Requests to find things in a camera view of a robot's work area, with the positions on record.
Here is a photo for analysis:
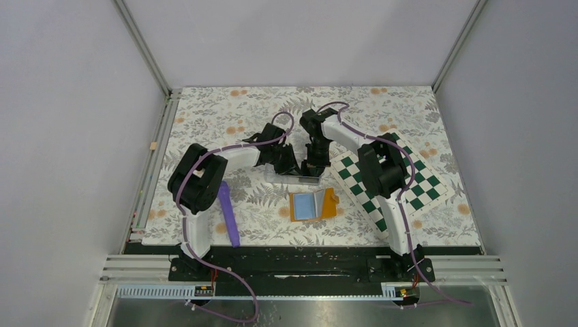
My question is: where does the black credit card stack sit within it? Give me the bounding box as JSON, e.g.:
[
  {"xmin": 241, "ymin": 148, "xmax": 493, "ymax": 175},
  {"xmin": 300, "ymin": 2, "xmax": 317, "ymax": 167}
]
[{"xmin": 298, "ymin": 176, "xmax": 320, "ymax": 185}]

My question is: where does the floral patterned table mat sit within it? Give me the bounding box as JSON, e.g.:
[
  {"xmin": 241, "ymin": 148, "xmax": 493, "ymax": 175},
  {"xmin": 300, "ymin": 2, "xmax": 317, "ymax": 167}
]
[{"xmin": 130, "ymin": 87, "xmax": 481, "ymax": 248}]

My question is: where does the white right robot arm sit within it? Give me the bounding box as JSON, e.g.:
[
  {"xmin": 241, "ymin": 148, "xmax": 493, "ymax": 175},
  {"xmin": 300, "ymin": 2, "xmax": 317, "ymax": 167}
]
[{"xmin": 299, "ymin": 108, "xmax": 418, "ymax": 281}]

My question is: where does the left aluminium frame post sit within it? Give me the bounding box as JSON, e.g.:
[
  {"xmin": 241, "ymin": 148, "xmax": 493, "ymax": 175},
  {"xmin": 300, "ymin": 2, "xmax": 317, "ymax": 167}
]
[{"xmin": 112, "ymin": 0, "xmax": 172, "ymax": 97}]

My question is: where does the purple marker pen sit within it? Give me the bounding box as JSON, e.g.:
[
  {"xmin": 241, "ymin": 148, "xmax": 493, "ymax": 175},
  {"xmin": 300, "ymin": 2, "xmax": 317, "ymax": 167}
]
[{"xmin": 217, "ymin": 181, "xmax": 241, "ymax": 248}]

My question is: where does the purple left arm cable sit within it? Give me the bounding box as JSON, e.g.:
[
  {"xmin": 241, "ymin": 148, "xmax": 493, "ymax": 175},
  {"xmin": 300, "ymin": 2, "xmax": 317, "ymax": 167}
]
[{"xmin": 174, "ymin": 111, "xmax": 295, "ymax": 324}]

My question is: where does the aluminium frame post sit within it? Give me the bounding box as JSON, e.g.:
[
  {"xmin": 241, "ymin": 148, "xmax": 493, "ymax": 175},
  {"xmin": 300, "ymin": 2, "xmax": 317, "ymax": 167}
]
[
  {"xmin": 112, "ymin": 0, "xmax": 172, "ymax": 97},
  {"xmin": 431, "ymin": 0, "xmax": 488, "ymax": 93}
]

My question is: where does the clear acrylic card box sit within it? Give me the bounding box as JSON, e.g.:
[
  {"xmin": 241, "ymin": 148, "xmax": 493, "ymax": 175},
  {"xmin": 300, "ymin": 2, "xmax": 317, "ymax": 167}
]
[{"xmin": 264, "ymin": 163, "xmax": 304, "ymax": 185}]

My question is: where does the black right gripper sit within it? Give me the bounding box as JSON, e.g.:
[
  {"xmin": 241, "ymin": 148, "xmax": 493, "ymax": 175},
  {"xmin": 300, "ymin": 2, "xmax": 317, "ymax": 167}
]
[{"xmin": 305, "ymin": 138, "xmax": 331, "ymax": 183}]

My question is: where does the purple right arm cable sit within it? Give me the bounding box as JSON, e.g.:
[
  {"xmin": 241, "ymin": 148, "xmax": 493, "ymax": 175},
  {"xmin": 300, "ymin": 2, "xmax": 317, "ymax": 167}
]
[{"xmin": 316, "ymin": 101, "xmax": 473, "ymax": 310}]

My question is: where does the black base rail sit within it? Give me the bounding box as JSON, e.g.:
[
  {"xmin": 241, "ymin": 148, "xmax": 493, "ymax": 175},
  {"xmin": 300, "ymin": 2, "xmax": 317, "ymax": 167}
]
[{"xmin": 124, "ymin": 243, "xmax": 484, "ymax": 299}]

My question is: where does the orange leather card holder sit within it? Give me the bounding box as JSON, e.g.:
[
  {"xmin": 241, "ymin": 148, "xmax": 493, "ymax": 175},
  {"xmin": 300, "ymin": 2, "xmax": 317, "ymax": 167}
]
[{"xmin": 289, "ymin": 187, "xmax": 340, "ymax": 222}]

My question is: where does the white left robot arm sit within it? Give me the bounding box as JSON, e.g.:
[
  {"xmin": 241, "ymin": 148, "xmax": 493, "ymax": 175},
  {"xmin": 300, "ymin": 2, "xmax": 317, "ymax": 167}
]
[{"xmin": 167, "ymin": 123, "xmax": 301, "ymax": 280}]

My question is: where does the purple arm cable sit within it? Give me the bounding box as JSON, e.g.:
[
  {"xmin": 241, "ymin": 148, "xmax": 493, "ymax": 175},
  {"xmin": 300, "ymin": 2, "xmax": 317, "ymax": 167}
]
[
  {"xmin": 316, "ymin": 101, "xmax": 473, "ymax": 310},
  {"xmin": 174, "ymin": 111, "xmax": 295, "ymax": 324}
]

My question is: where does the green white chessboard mat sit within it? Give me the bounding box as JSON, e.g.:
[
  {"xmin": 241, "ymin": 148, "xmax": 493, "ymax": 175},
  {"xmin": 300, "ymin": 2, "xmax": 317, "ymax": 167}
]
[{"xmin": 329, "ymin": 129, "xmax": 455, "ymax": 238}]

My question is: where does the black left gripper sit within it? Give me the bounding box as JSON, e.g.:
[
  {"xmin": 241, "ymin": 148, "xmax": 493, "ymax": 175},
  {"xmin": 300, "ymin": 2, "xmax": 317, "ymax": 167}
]
[{"xmin": 270, "ymin": 143, "xmax": 303, "ymax": 178}]

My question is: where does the right aluminium frame post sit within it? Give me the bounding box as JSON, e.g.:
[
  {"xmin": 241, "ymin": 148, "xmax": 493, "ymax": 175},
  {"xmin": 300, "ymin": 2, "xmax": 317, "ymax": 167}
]
[{"xmin": 431, "ymin": 0, "xmax": 488, "ymax": 93}]

